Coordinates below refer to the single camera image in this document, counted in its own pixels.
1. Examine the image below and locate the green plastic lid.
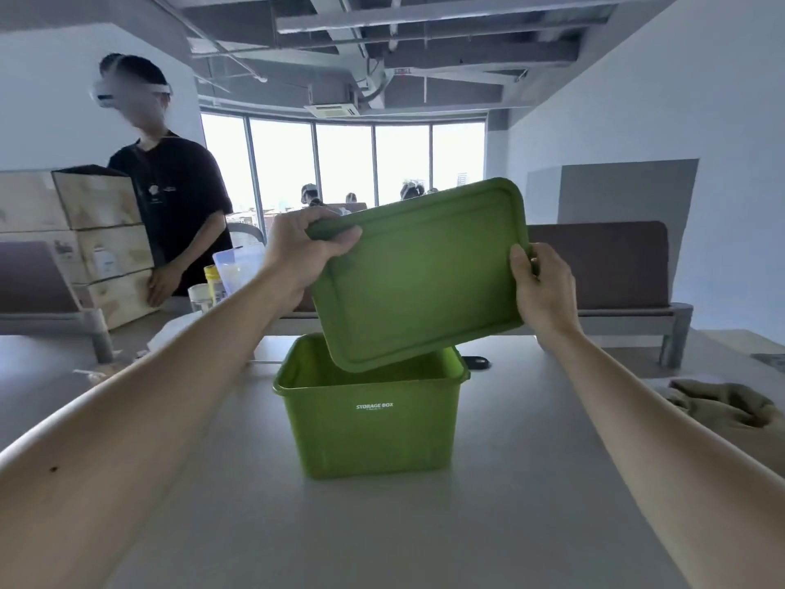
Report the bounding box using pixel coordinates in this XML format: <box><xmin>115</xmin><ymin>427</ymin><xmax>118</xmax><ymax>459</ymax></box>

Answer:
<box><xmin>306</xmin><ymin>177</ymin><xmax>541</xmax><ymax>374</ymax></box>

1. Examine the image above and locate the clear plastic organizer box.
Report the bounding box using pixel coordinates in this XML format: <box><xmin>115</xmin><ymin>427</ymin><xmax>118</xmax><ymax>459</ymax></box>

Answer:
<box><xmin>213</xmin><ymin>243</ymin><xmax>266</xmax><ymax>296</ymax></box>

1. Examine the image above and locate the person's right hand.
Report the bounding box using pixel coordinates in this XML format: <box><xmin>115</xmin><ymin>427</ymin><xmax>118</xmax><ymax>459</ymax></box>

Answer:
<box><xmin>509</xmin><ymin>241</ymin><xmax>581</xmax><ymax>345</ymax></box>

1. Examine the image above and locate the ceiling air conditioner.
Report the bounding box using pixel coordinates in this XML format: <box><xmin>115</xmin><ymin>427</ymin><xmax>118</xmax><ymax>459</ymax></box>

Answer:
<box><xmin>304</xmin><ymin>102</ymin><xmax>360</xmax><ymax>119</ymax></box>

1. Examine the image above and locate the person's right forearm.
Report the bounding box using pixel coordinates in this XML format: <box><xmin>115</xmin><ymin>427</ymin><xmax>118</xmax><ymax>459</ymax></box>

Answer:
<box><xmin>536</xmin><ymin>327</ymin><xmax>785</xmax><ymax>589</ymax></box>

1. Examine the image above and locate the green plastic storage box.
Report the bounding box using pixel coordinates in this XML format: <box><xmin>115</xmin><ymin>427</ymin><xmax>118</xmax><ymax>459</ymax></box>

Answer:
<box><xmin>272</xmin><ymin>332</ymin><xmax>472</xmax><ymax>480</ymax></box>

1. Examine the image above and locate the large glass window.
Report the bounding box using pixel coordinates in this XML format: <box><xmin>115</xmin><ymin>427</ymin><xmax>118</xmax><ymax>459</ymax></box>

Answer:
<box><xmin>200</xmin><ymin>113</ymin><xmax>487</xmax><ymax>229</ymax></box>

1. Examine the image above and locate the person's left hand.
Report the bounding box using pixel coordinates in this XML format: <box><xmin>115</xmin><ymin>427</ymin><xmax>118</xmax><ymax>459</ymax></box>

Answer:
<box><xmin>263</xmin><ymin>208</ymin><xmax>363</xmax><ymax>308</ymax></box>

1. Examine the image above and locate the grey desk riser shelf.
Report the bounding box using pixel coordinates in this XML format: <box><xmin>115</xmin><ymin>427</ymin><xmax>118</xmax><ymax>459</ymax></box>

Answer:
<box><xmin>0</xmin><ymin>309</ymin><xmax>116</xmax><ymax>364</ymax></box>
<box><xmin>269</xmin><ymin>303</ymin><xmax>694</xmax><ymax>369</ymax></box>

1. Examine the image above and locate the white headset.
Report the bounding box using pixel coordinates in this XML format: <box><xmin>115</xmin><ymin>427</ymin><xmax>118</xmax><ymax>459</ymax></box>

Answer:
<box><xmin>92</xmin><ymin>79</ymin><xmax>174</xmax><ymax>111</ymax></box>

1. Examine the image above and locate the large grey panel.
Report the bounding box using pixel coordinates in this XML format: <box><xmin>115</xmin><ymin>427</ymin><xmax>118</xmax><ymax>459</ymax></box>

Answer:
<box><xmin>526</xmin><ymin>159</ymin><xmax>700</xmax><ymax>304</ymax></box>

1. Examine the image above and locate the person's left forearm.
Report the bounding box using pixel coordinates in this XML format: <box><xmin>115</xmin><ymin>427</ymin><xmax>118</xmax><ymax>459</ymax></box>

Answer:
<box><xmin>0</xmin><ymin>269</ymin><xmax>302</xmax><ymax>589</ymax></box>

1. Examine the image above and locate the open cardboard box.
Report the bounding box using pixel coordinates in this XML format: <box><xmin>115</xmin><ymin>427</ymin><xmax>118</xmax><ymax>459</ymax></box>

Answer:
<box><xmin>0</xmin><ymin>164</ymin><xmax>144</xmax><ymax>234</ymax></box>

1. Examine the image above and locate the olive cloth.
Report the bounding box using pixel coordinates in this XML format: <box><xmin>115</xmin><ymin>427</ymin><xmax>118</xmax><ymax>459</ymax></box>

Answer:
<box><xmin>665</xmin><ymin>380</ymin><xmax>785</xmax><ymax>479</ymax></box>

